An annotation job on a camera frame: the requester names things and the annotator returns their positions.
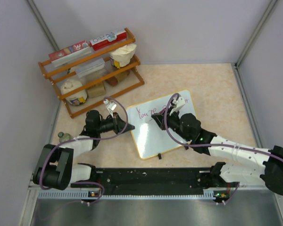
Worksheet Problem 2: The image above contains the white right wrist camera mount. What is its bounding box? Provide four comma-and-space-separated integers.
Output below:
168, 96, 185, 115

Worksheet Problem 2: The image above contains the lower white paper-lid jar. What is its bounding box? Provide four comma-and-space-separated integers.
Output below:
60, 79, 88, 107

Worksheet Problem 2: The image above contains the red foil wrap box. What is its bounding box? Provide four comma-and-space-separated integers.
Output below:
49, 40, 92, 67

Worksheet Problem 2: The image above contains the orange wooden shelf rack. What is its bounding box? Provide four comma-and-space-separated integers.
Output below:
38, 28, 145, 119

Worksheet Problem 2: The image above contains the upper white paper-lid jar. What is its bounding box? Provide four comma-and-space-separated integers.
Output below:
109, 43, 137, 69

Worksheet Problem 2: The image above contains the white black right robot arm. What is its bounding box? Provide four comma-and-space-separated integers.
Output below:
151, 113, 283, 196

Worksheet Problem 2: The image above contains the red white wrap box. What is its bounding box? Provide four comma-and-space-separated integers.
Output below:
90, 29, 127, 51

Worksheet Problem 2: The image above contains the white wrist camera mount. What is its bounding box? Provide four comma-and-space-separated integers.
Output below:
168, 96, 185, 115
103, 99, 117, 117

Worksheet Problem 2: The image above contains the white paper-lid jar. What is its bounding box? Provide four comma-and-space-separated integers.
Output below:
60, 79, 88, 107
109, 43, 137, 69

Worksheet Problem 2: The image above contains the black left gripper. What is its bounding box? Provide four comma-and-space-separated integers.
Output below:
96, 112, 134, 135

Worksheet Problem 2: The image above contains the reddish brown sponge stack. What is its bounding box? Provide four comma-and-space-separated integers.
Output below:
105, 71, 130, 87

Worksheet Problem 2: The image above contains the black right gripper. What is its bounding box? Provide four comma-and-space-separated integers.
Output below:
152, 106, 191, 142

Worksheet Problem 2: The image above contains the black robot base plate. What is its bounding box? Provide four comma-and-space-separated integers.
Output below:
71, 167, 237, 195

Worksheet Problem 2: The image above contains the small glass bottle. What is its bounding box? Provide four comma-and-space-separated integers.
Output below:
58, 132, 73, 143

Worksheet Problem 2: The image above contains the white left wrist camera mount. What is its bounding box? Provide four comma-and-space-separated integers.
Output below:
103, 99, 117, 117

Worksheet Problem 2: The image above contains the clear plastic box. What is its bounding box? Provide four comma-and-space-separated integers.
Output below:
75, 58, 105, 78

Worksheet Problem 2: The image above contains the yellow framed whiteboard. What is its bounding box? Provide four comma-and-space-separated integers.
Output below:
125, 89, 199, 160

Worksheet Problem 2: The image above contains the tan sponge stack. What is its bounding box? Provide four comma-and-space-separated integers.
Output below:
87, 82, 106, 98

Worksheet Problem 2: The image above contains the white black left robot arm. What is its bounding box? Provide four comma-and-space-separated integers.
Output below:
33, 110, 135, 190

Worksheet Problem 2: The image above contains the grey slotted cable duct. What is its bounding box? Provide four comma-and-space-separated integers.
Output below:
39, 189, 229, 201

